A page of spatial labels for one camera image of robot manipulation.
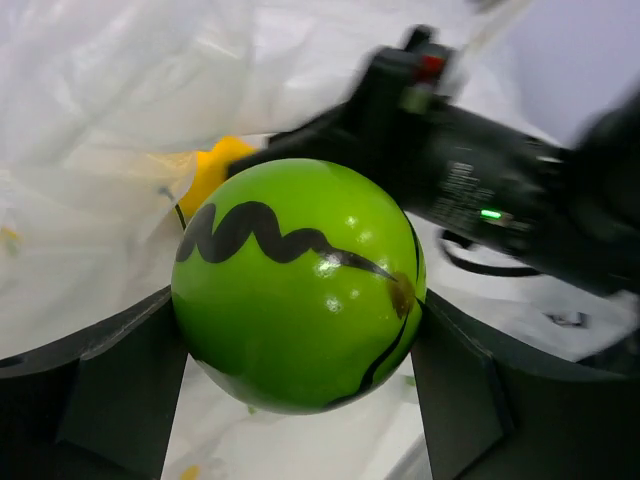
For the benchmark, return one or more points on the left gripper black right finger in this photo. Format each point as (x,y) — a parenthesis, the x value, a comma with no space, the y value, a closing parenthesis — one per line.
(495,408)

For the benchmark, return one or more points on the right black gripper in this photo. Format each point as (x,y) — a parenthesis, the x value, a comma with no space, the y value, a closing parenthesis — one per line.
(572,213)

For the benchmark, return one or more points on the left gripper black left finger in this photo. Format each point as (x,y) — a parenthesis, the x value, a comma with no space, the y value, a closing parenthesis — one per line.
(98,403)

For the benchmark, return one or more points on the green fake lime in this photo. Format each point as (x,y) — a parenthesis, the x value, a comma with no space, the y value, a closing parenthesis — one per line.
(298,286)

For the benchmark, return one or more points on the yellow fake lemon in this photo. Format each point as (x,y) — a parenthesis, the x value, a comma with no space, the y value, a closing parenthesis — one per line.
(211,171)

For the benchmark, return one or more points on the clear plastic bag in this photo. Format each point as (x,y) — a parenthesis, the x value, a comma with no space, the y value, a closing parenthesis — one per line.
(105,104)

